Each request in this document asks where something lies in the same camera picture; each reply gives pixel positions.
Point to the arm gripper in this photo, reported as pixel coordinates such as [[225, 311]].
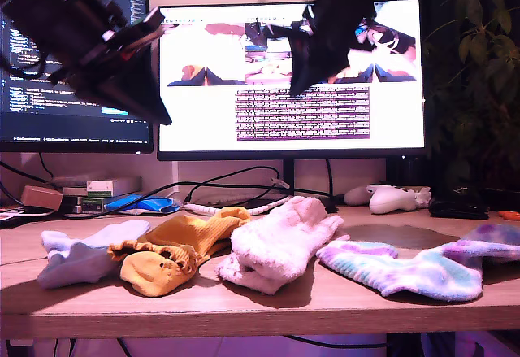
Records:
[[89, 36]]

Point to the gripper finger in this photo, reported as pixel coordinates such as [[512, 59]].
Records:
[[298, 60], [329, 60]]

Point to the orange ruffled sock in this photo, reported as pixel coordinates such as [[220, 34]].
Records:
[[150, 275], [195, 231]]

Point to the white pale blue sock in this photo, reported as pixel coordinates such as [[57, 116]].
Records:
[[77, 267]]

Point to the monitor showing dark code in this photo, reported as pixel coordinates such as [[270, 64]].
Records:
[[73, 129]]

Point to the monitor showing white windows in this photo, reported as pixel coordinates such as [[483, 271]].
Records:
[[203, 121]]

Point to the white green-labelled box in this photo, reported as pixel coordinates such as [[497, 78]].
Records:
[[99, 188]]

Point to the blue plastic packet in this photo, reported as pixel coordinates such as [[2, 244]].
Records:
[[142, 203]]

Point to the dark green-labelled box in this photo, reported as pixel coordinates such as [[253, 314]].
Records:
[[91, 205]]

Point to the white rounded controller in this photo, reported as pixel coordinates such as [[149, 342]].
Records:
[[355, 196]]

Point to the small brown box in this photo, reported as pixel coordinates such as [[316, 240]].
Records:
[[40, 197]]

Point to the green potted plant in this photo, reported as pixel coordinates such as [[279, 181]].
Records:
[[475, 68]]

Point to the white game controller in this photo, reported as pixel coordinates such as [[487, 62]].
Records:
[[390, 200]]

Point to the black patterned pad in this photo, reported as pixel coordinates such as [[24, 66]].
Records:
[[12, 214]]

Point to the black flat case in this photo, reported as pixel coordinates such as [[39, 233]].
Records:
[[459, 210]]

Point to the pastel tie-dye sock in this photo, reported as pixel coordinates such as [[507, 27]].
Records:
[[426, 275], [495, 235]]

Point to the small orange object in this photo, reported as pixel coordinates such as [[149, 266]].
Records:
[[510, 214]]

